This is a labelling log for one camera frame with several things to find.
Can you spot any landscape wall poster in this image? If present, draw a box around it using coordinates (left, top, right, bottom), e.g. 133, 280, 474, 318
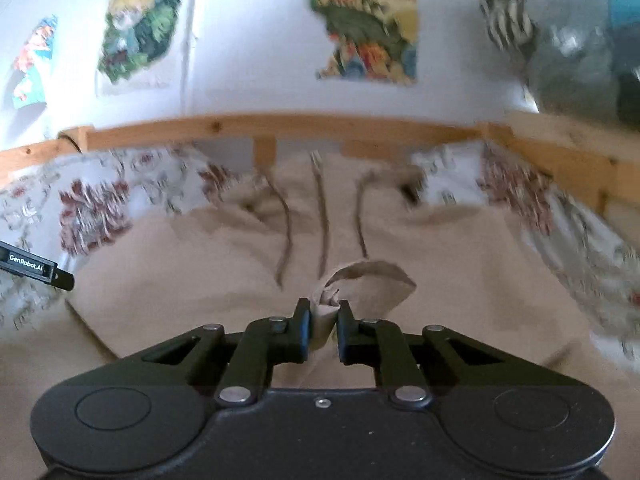
309, 0, 419, 85

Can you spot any wooden bed frame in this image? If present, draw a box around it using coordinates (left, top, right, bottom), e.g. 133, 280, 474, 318
0, 112, 640, 216

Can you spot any yellow green cartoon wall poster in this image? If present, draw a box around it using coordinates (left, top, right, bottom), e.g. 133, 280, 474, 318
96, 0, 187, 97

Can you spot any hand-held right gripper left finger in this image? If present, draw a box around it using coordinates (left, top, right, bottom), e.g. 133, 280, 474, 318
120, 298, 312, 408

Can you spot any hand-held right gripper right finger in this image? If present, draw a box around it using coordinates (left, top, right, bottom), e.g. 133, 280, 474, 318
336, 301, 523, 407

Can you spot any beige hoodie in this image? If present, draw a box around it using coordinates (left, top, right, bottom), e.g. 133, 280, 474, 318
0, 152, 626, 401

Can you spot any floral bed sheet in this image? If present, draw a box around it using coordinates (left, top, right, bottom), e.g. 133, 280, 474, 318
0, 141, 640, 361

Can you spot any grey blurry bundle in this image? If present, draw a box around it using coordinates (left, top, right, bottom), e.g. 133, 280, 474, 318
437, 0, 640, 128

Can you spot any torn colourful wall poster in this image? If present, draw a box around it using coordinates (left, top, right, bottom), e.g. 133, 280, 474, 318
11, 16, 59, 112

